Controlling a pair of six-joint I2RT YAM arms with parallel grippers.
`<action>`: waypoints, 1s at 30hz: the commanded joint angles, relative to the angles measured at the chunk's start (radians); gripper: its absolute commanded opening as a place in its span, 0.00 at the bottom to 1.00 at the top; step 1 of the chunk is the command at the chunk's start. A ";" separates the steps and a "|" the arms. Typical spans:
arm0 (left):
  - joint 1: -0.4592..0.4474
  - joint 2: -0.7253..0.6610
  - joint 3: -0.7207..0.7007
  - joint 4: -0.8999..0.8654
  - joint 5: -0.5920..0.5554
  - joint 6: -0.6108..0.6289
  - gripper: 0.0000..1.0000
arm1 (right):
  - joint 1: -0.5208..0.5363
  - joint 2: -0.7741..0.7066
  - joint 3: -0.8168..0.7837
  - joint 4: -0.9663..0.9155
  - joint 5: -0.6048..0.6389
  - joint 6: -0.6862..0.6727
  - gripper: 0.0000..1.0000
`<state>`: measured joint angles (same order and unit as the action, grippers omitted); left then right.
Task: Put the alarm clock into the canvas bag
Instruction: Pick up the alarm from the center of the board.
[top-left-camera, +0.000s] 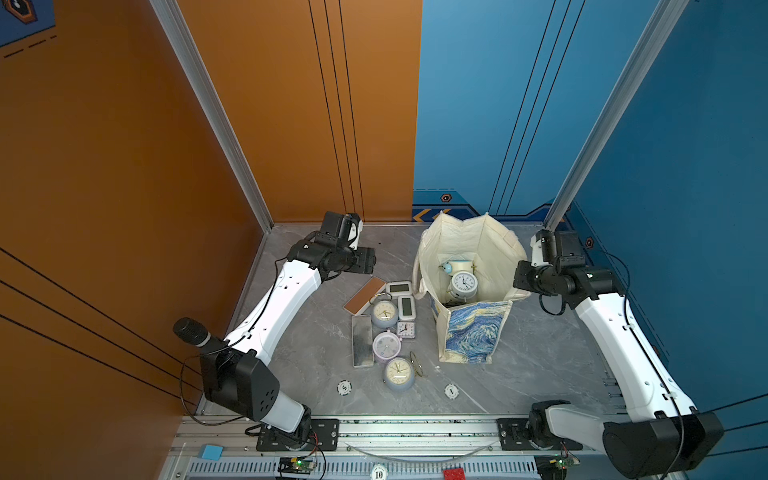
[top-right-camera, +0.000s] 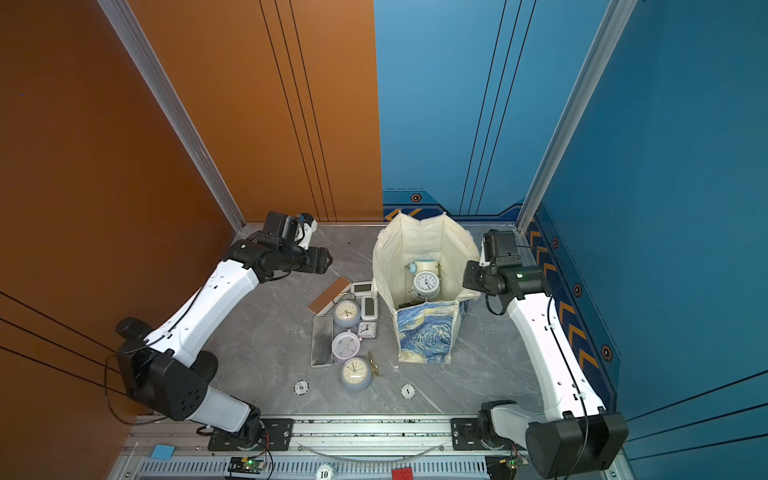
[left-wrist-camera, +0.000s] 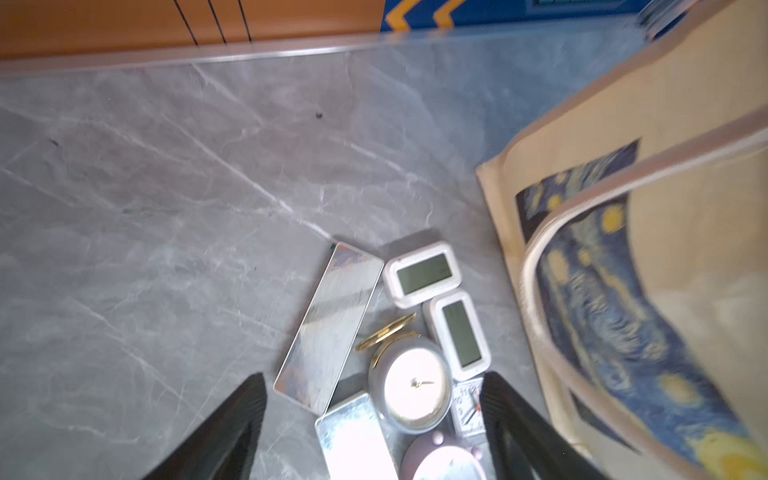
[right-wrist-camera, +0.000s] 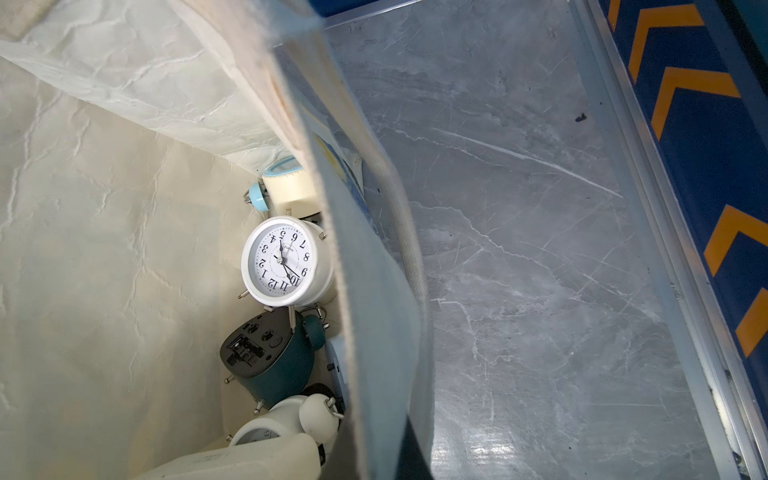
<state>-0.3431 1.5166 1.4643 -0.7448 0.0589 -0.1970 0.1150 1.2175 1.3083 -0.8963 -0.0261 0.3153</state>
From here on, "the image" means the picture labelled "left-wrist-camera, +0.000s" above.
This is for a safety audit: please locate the small white digital clock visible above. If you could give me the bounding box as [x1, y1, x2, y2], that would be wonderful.
[423, 289, 492, 382]

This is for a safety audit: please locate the grey rectangular clock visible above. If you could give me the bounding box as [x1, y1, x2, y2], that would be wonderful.
[315, 391, 398, 480]

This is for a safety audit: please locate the cream canvas bag blue print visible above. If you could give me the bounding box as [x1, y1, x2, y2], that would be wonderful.
[477, 1, 767, 479]

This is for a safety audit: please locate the brown rectangular mirror clock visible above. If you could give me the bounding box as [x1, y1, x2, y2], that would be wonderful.
[273, 242, 384, 416]

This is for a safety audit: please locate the pink round alarm clock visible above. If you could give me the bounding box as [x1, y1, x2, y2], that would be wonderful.
[399, 430, 487, 480]

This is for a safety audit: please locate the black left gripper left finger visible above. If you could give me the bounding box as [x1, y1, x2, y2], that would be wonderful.
[146, 373, 268, 479]

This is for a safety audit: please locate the small black square clock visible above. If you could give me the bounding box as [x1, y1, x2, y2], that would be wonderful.
[451, 377, 485, 438]

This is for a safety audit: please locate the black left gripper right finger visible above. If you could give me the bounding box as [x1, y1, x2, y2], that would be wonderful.
[480, 371, 605, 479]

